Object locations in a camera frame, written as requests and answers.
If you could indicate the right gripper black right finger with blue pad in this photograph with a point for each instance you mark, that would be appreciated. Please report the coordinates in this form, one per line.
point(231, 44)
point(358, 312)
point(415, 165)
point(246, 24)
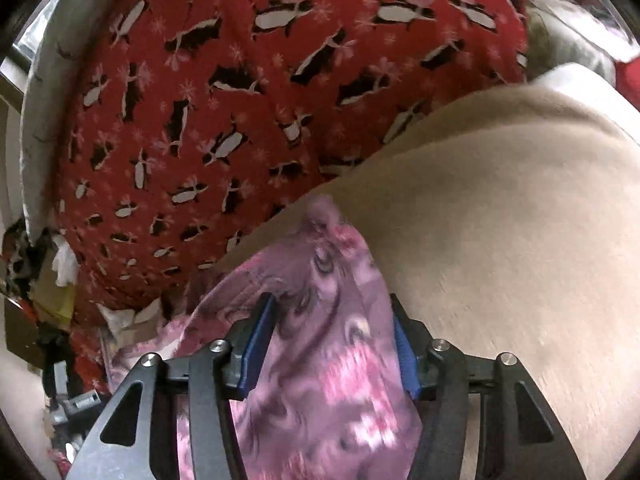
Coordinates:
point(412, 340)

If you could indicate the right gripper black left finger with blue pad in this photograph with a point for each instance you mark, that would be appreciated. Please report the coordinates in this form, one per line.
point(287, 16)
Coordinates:
point(249, 340)

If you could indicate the purple floral garment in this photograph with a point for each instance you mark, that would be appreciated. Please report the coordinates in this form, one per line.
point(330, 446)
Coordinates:
point(328, 403)

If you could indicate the beige plush blanket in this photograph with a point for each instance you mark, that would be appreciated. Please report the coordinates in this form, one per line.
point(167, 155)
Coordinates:
point(507, 222)

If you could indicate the red penguin print pillow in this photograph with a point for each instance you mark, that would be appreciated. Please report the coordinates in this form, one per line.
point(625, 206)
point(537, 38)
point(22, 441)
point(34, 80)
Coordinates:
point(195, 121)

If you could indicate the white cloth pile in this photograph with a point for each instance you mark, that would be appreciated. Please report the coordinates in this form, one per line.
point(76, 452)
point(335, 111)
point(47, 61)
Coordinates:
point(563, 31)

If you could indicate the plain red cushion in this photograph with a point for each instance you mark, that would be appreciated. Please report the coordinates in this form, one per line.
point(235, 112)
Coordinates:
point(628, 81)

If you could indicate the grey headboard edge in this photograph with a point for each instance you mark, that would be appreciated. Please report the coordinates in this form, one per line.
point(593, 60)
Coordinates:
point(72, 27)

